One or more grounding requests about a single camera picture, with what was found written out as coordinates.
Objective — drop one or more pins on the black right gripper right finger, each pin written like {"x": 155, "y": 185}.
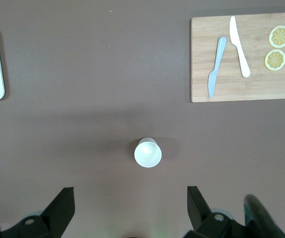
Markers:
{"x": 201, "y": 218}

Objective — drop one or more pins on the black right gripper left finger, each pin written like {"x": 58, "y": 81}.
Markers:
{"x": 55, "y": 213}

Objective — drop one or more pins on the white plastic cup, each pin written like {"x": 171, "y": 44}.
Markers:
{"x": 147, "y": 153}

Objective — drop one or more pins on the brown table cover mat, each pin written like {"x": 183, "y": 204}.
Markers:
{"x": 82, "y": 74}

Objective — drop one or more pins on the wooden cutting board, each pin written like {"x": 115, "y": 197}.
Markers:
{"x": 256, "y": 86}

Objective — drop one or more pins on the grey plastic knife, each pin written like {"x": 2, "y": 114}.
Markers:
{"x": 217, "y": 62}

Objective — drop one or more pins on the yellow lemon slice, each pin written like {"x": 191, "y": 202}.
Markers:
{"x": 275, "y": 60}
{"x": 279, "y": 36}

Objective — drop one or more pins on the white plastic knife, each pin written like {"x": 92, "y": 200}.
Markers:
{"x": 239, "y": 47}

